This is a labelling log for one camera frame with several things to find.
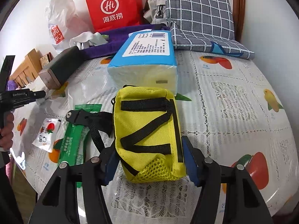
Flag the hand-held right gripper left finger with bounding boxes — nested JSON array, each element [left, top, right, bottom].
[[30, 145, 120, 224]]

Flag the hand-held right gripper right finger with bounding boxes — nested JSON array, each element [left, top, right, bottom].
[[182, 135, 274, 224]]

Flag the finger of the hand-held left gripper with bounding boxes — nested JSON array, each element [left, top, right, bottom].
[[0, 55, 16, 91], [29, 90, 46, 104]]

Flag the white sachet red print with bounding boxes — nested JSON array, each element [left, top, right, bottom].
[[31, 118, 61, 153]]

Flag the green wipes packet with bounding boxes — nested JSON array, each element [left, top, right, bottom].
[[56, 104, 95, 188]]

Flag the yellow pouch black straps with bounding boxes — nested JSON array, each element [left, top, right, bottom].
[[66, 85, 187, 183]]

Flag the white cloth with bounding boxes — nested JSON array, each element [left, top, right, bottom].
[[69, 31, 109, 50]]

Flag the purple fabric storage tray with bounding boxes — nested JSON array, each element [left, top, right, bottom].
[[81, 23, 172, 60]]

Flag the person's left hand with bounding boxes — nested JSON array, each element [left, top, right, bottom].
[[0, 113, 15, 151]]

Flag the dark green box gold end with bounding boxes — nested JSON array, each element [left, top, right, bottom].
[[38, 46, 86, 89]]

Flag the brown patterned book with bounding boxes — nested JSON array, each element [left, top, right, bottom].
[[39, 52, 55, 67]]

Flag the fruit-print tablecloth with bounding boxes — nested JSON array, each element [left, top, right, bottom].
[[9, 49, 297, 224]]

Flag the white plastic shopping bag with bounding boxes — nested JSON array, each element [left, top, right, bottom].
[[44, 0, 94, 54]]

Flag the blue tissue pack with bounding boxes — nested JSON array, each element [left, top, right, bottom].
[[107, 29, 179, 96]]

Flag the grey checked cushion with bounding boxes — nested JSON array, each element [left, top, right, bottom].
[[165, 0, 235, 42], [170, 26, 255, 60]]

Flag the red paper bag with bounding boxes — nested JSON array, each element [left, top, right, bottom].
[[84, 0, 143, 32]]

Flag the grey fabric bag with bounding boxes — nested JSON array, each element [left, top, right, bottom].
[[142, 0, 169, 25]]

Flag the brown wooden door frame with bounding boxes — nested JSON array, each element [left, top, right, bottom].
[[232, 0, 246, 42]]

